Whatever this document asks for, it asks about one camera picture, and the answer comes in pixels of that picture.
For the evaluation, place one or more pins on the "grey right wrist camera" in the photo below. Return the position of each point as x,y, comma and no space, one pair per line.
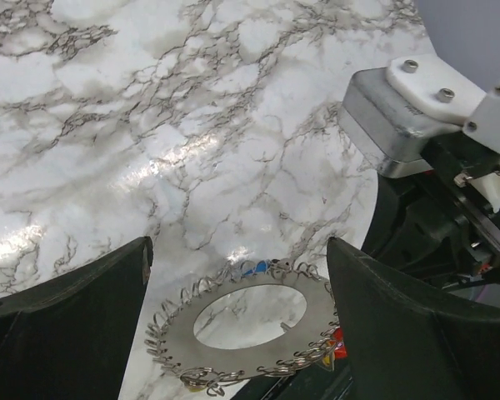
390,114

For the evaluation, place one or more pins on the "blue key tag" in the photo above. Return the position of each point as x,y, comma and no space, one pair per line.
249,268

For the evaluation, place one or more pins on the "red key tag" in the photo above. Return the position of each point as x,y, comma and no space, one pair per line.
340,350

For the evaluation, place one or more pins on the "black mounting base rail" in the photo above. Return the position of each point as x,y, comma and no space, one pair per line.
312,383

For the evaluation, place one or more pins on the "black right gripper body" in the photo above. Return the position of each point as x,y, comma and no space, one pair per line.
434,225

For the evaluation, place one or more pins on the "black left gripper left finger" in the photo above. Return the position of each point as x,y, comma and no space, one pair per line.
70,337

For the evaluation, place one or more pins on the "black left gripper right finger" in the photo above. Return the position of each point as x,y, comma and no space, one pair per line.
408,340

